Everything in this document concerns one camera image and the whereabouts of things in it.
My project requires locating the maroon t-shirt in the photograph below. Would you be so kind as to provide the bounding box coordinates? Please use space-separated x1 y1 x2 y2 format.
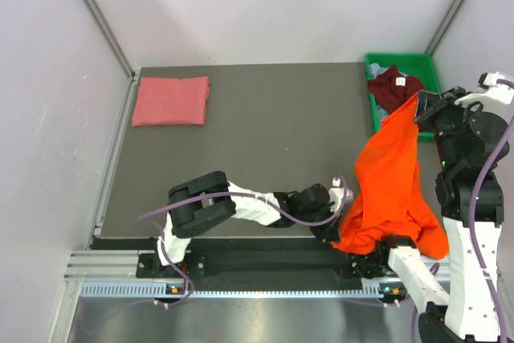
389 65 424 113

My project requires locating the light blue t-shirt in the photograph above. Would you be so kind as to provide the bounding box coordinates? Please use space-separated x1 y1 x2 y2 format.
368 63 393 123

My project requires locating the green plastic bin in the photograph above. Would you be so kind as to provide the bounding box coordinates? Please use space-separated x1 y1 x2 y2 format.
364 52 441 143

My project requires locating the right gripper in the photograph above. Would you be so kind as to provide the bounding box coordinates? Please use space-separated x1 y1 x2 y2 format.
412 84 483 169

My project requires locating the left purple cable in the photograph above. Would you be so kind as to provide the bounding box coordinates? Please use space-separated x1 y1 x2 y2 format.
138 174 354 308

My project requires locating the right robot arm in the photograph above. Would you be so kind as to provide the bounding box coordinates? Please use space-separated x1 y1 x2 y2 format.
374 72 513 342

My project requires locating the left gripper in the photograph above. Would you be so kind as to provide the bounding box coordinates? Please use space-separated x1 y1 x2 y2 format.
296 202 342 242

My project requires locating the right corner aluminium post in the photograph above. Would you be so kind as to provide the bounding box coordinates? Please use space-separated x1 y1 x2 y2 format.
425 0 467 56

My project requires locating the orange t-shirt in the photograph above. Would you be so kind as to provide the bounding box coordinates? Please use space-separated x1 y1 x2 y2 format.
332 96 449 259

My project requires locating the corner aluminium post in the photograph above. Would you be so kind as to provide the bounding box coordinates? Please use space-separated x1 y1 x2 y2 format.
81 0 136 79
425 0 467 56

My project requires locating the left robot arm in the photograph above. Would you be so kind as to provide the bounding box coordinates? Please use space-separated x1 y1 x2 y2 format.
154 171 353 276

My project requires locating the grey slotted cable duct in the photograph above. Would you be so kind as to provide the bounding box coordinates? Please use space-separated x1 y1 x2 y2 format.
80 280 406 300

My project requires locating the left corner aluminium post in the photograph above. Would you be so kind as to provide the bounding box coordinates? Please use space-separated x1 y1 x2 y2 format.
81 0 136 79

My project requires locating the folded pink t-shirt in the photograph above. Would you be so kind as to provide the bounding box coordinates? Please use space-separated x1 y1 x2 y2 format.
132 76 210 127

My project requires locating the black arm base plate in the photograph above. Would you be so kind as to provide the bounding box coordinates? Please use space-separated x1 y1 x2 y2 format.
137 247 394 280

